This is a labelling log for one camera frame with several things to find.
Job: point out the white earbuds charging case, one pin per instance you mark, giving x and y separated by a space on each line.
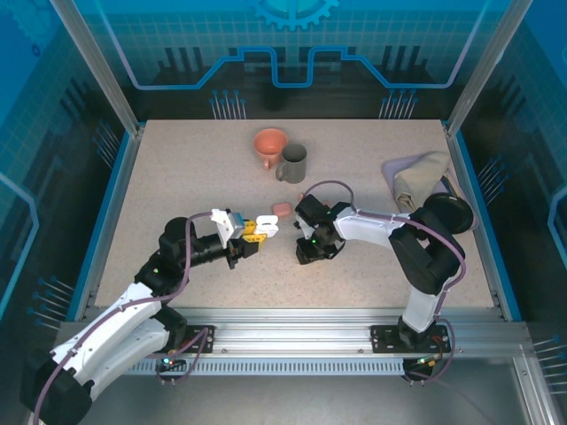
266 221

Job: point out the pink earbuds charging case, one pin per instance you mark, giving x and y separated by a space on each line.
281 209

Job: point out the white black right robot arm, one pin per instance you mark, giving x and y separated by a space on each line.
367 228

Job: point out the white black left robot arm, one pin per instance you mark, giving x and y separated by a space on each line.
128 305

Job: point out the grey ceramic mug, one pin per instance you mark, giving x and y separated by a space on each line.
294 170

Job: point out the pink ceramic mug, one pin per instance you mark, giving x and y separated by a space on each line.
270 141

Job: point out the lavender plastic tray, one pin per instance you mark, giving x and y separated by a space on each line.
390 170

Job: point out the beige folded cloth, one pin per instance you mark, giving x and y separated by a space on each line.
421 172

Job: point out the small circuit board with LEDs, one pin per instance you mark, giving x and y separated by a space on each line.
170 363
425 362

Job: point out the black round bowl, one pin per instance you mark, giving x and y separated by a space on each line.
447 212

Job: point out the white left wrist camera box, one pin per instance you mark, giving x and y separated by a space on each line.
228 223

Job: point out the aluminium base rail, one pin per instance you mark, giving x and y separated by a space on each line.
292 332

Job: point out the aluminium side rail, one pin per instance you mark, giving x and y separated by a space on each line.
110 221
483 248

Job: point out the aluminium frame post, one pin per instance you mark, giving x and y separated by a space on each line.
98 66
483 66

